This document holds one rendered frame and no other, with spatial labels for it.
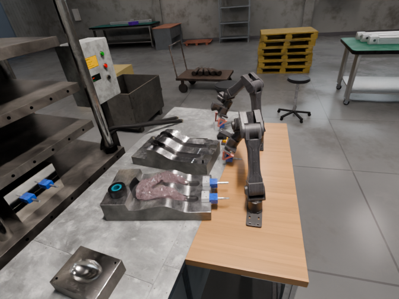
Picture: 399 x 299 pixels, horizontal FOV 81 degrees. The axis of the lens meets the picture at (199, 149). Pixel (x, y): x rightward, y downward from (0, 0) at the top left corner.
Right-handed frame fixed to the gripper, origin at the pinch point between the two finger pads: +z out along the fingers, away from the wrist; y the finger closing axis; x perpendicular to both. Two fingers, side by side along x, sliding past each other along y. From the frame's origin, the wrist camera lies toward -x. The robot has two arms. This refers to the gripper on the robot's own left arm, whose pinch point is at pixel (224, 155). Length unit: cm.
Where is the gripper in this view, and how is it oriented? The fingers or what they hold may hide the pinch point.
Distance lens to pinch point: 142.3
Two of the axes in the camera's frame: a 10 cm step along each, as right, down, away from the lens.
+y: -2.5, 5.5, -7.9
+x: 8.8, 4.8, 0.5
